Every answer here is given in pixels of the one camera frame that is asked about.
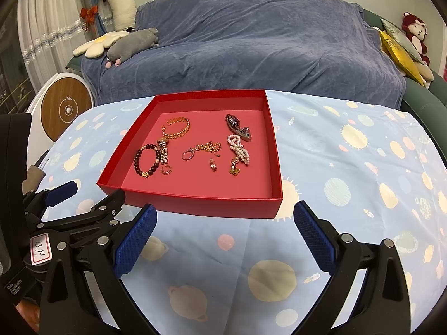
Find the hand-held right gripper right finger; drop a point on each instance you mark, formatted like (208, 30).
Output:
(314, 240)

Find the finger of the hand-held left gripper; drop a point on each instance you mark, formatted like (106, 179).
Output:
(101, 211)
(63, 191)

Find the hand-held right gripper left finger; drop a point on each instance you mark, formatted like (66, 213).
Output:
(134, 244)

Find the gold hoop earring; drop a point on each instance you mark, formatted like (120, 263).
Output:
(164, 172)

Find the red box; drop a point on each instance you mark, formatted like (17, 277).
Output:
(195, 188)

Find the gold watch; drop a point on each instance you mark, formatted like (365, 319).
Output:
(162, 153)

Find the small gold charm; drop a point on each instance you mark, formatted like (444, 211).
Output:
(213, 165)

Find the white exercise machine wooden disc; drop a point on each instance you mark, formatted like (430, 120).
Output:
(66, 111)

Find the flower-shaped cushion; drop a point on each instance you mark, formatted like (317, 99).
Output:
(94, 45)

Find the white sheer curtain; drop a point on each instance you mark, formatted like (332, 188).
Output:
(45, 17)

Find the dark red hair clip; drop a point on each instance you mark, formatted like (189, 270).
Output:
(234, 124)

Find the red curtain bow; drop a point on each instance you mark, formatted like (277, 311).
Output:
(89, 13)

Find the grey plush toy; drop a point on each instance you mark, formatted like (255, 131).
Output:
(131, 43)

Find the green sofa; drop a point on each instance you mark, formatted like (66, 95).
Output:
(422, 101)

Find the white cow plush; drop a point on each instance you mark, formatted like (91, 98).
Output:
(120, 3)

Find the beige cushion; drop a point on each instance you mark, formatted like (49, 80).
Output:
(424, 74)

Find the gold cushion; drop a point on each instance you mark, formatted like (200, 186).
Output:
(398, 52)

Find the blue blanket covered sofa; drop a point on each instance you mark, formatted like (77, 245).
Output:
(244, 42)

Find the silver cushion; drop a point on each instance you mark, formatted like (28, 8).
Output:
(398, 29)

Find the red monkey plush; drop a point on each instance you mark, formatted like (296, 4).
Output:
(415, 28)

